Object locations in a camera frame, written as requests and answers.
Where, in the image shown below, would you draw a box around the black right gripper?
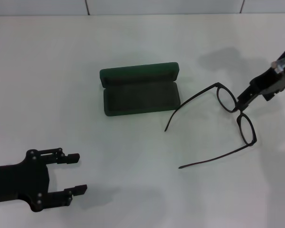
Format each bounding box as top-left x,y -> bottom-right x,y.
237,47 -> 285,112

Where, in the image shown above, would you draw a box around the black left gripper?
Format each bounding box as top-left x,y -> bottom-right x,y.
0,147 -> 88,213

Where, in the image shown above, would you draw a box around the black round glasses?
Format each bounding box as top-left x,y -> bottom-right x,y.
164,82 -> 257,170

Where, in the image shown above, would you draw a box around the green glasses case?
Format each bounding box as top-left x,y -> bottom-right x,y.
99,61 -> 181,117

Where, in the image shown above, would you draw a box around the right gripper cable with plug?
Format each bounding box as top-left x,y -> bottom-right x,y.
270,57 -> 285,74

